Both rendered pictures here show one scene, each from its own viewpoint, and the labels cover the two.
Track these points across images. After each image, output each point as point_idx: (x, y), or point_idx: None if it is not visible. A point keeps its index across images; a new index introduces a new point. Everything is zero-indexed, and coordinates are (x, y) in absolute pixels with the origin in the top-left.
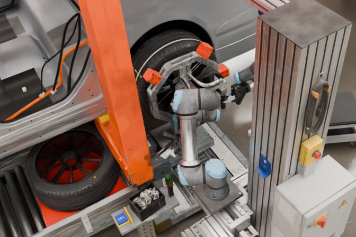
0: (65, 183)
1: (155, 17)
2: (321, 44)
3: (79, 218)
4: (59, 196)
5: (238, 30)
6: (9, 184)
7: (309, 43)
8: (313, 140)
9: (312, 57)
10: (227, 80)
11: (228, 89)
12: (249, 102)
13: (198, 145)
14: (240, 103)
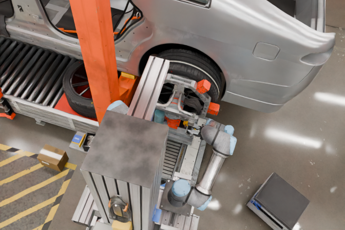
0: (76, 92)
1: (183, 38)
2: (108, 179)
3: (66, 117)
4: (66, 96)
5: (252, 92)
6: (66, 66)
7: (92, 170)
8: (122, 224)
9: (99, 181)
10: (252, 113)
11: (246, 119)
12: (248, 139)
13: (180, 137)
14: (242, 135)
